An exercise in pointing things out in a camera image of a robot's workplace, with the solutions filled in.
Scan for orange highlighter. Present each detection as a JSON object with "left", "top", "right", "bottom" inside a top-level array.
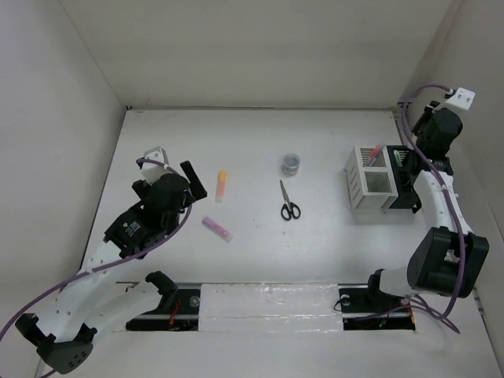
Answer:
[{"left": 215, "top": 170, "right": 228, "bottom": 203}]

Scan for green highlighter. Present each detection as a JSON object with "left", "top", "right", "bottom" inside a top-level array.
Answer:
[{"left": 393, "top": 150, "right": 402, "bottom": 167}]

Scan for purple highlighter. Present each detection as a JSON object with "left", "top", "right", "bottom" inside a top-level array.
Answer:
[{"left": 202, "top": 217, "right": 233, "bottom": 243}]

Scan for red pen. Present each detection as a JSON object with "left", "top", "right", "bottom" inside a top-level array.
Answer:
[{"left": 366, "top": 144, "right": 384, "bottom": 166}]

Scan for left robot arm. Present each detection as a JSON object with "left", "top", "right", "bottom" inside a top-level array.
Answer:
[{"left": 13, "top": 157, "right": 207, "bottom": 375}]

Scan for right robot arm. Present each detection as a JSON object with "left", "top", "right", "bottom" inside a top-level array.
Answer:
[{"left": 364, "top": 101, "right": 489, "bottom": 310}]

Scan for black slotted organizer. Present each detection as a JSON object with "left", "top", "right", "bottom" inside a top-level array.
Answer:
[{"left": 387, "top": 146, "right": 421, "bottom": 213}]

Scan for white slotted organizer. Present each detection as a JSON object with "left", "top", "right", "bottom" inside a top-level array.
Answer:
[{"left": 344, "top": 146, "right": 398, "bottom": 212}]

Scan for jar of paper clips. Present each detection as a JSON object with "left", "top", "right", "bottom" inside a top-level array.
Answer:
[{"left": 282, "top": 154, "right": 301, "bottom": 176}]

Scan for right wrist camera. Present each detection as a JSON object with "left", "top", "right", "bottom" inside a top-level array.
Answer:
[{"left": 441, "top": 87, "right": 476, "bottom": 113}]

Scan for black handled scissors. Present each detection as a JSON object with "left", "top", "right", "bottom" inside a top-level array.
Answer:
[{"left": 280, "top": 180, "right": 301, "bottom": 221}]

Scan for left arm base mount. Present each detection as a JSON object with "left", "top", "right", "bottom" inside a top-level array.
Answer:
[{"left": 125, "top": 271, "right": 202, "bottom": 332}]

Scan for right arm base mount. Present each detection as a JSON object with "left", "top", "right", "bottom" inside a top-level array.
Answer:
[{"left": 333, "top": 269, "right": 416, "bottom": 332}]

